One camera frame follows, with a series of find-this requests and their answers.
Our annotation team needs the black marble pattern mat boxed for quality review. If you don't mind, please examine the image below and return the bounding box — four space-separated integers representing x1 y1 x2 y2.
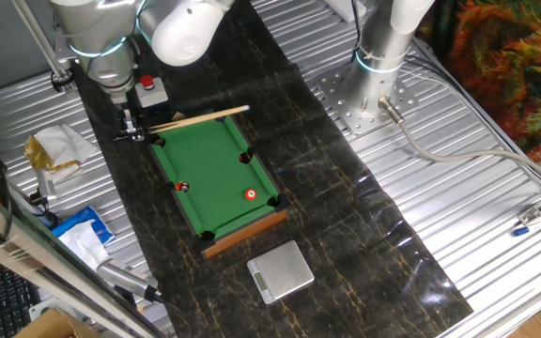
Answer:
66 0 474 338

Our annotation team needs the brown cardboard box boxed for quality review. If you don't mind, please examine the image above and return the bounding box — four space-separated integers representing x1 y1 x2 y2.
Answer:
12 307 100 338

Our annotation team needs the wooden pool cue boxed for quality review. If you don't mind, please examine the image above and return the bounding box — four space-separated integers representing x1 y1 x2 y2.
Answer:
112 104 252 143

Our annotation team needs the aluminium pole with clamp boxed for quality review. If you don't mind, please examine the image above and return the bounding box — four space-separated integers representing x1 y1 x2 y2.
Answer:
10 0 77 94

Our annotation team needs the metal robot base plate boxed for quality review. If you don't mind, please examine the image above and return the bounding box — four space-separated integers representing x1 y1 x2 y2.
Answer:
316 63 420 137

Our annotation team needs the blue tissue pack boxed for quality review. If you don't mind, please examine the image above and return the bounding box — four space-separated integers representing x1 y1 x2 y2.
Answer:
50 205 117 272

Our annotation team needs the wrist camera mount plate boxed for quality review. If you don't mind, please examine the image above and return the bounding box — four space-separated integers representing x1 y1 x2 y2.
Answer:
53 35 78 66

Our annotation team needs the thick grey cable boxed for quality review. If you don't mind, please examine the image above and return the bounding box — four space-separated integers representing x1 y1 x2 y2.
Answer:
377 96 541 207

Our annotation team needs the mini green pool table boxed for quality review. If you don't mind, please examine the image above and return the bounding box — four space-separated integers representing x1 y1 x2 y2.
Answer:
147 114 289 259

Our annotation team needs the blue pen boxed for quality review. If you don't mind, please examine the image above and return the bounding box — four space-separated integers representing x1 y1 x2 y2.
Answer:
513 223 541 238

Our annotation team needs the black base cable bundle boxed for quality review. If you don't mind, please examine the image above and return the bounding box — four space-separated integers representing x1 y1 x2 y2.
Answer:
350 0 364 51

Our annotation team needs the silver ridged cylinder device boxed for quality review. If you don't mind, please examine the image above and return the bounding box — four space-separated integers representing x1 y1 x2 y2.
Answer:
96 257 163 304

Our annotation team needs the red emergency stop button box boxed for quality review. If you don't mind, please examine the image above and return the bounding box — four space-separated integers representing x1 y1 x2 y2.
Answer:
134 73 170 110

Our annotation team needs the crumpled white paper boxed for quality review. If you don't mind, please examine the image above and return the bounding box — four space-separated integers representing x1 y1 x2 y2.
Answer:
33 123 100 184

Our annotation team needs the aluminium frame beam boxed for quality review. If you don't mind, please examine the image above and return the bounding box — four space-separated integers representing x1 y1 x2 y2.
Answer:
0 177 159 338

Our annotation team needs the gold foil wrapper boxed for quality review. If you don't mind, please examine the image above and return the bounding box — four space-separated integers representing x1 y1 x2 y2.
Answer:
23 134 82 173

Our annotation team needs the white power strip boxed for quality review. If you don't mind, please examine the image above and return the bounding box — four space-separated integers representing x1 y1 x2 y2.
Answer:
324 0 368 23

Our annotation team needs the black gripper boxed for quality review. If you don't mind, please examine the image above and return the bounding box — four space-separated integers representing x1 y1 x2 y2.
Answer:
116 96 141 139

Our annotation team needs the colourful patterned cloth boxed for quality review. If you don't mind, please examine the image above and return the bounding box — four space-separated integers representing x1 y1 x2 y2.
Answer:
415 0 541 163

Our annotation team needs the silver digital scale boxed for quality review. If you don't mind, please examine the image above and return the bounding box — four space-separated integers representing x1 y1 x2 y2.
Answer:
246 239 316 306

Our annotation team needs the small silver metal clamp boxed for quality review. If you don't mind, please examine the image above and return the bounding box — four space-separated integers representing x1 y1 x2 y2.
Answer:
35 167 59 204

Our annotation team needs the small metal corner bracket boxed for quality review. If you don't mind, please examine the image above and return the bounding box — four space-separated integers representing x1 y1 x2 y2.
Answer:
518 206 541 225

